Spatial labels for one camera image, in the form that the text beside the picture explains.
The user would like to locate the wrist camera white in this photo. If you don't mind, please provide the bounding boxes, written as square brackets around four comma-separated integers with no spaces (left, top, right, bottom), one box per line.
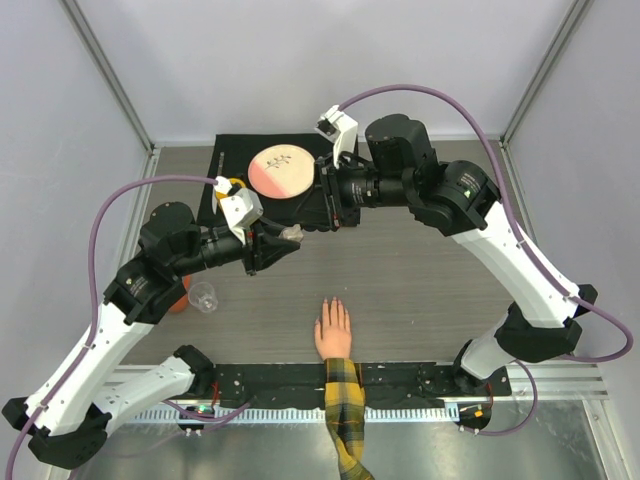
[316,105,358,169]
[216,186,264,246]

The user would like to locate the purple cable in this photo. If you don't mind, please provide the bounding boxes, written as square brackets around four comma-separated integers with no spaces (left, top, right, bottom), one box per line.
[4,174,231,480]
[339,84,635,436]

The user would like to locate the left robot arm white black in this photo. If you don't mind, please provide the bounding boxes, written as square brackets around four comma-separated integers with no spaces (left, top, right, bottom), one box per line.
[2,202,300,470]

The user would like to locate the clear plastic cup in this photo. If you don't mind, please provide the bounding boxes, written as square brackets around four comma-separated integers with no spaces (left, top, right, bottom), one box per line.
[188,282,218,313]

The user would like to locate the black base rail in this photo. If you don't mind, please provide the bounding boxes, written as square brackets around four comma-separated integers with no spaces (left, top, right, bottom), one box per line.
[214,362,512,410]

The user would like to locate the pink cream plate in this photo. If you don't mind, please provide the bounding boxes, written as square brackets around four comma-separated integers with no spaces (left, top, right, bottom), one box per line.
[248,144,315,200]

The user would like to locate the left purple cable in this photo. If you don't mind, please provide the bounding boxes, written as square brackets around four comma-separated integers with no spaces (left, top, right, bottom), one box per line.
[4,174,231,480]

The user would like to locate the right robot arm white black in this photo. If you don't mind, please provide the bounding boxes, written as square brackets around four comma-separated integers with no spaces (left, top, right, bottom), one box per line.
[316,107,597,395]

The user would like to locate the yellow mug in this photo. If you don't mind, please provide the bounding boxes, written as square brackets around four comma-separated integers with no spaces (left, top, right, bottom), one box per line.
[212,176,246,213]

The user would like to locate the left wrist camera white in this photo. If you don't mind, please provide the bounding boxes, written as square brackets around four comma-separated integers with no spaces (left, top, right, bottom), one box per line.
[216,186,264,246]

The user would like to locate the silver knife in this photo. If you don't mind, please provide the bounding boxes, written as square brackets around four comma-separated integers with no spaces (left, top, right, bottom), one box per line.
[216,151,225,177]

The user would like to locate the yellow plaid sleeve forearm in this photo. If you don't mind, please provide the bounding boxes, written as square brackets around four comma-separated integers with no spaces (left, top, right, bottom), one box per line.
[324,359,374,480]

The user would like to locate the glitter nail polish bottle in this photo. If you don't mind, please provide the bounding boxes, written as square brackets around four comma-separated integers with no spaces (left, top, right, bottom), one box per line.
[279,224,304,243]

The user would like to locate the black cloth placemat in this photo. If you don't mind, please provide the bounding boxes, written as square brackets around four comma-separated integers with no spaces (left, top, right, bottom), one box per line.
[208,133,332,232]

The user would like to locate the white cable duct strip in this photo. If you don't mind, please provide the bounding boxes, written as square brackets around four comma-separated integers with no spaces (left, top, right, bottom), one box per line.
[130,403,459,424]

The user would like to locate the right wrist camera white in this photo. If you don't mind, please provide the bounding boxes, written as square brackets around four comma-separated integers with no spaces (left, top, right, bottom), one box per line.
[316,105,358,169]

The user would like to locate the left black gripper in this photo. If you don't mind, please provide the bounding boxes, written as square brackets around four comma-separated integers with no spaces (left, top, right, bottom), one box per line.
[171,216,301,277]

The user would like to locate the mannequin hand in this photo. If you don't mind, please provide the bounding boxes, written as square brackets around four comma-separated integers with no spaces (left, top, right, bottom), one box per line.
[314,297,352,360]

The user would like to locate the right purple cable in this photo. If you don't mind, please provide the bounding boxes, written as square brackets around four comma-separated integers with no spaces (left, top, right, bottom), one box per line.
[339,84,635,436]

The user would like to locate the orange mug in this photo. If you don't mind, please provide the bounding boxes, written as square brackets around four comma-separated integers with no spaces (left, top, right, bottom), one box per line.
[169,275,191,314]

